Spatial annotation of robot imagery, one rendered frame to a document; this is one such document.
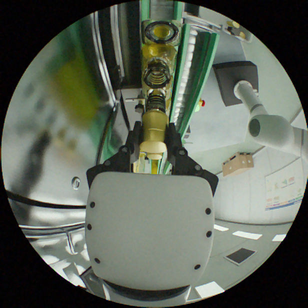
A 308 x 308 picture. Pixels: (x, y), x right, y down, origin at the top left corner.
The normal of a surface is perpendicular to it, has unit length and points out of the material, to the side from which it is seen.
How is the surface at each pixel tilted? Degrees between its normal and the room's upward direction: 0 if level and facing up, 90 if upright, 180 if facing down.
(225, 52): 0
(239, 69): 1
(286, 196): 90
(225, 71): 1
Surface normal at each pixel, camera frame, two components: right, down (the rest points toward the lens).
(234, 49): -0.04, 0.92
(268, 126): -0.98, -0.19
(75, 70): 1.00, 0.04
